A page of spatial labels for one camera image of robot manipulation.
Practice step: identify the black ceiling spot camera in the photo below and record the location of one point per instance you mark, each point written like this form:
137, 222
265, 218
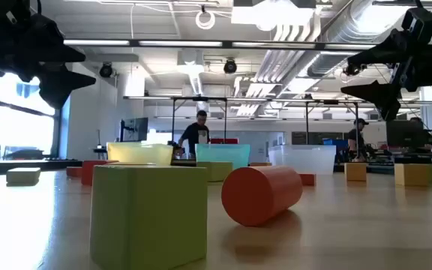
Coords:
230, 66
353, 69
105, 70

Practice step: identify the clear plastic bin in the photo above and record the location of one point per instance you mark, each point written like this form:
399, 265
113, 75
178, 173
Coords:
302, 159

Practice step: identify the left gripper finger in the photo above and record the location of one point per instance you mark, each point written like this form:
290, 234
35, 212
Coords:
51, 48
62, 82

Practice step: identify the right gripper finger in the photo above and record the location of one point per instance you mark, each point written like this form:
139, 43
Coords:
383, 95
392, 50

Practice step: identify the green foam block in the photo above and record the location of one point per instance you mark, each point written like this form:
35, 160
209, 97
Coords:
219, 171
23, 176

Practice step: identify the silver ventilation duct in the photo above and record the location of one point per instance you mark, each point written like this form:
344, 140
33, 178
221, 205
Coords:
351, 26

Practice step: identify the person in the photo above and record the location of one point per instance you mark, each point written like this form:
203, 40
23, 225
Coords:
196, 135
427, 140
355, 140

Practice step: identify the red box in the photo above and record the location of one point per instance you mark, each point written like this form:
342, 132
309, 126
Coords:
224, 141

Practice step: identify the red foam cylinder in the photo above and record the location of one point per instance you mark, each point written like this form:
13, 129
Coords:
261, 195

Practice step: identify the black overhead light bar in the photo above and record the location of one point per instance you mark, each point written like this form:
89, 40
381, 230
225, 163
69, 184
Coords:
227, 44

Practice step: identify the blue box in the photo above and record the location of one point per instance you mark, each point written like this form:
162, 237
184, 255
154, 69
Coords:
334, 144

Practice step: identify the teal plastic bin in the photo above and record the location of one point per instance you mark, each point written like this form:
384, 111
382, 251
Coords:
223, 153

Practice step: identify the black aluminium table frame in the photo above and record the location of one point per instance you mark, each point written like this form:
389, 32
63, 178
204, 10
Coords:
51, 164

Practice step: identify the black metal stand frame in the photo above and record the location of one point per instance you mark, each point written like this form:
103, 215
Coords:
173, 120
357, 123

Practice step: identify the yellow plastic bin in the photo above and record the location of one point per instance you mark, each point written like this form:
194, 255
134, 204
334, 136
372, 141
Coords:
140, 153

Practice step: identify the green foam cube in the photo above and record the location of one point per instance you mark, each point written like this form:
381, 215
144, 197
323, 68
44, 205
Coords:
148, 217

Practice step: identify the red foam block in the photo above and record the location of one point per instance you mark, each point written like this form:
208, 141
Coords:
74, 172
308, 179
87, 174

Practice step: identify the black computer monitor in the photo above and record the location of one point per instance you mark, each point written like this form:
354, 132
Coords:
137, 129
403, 134

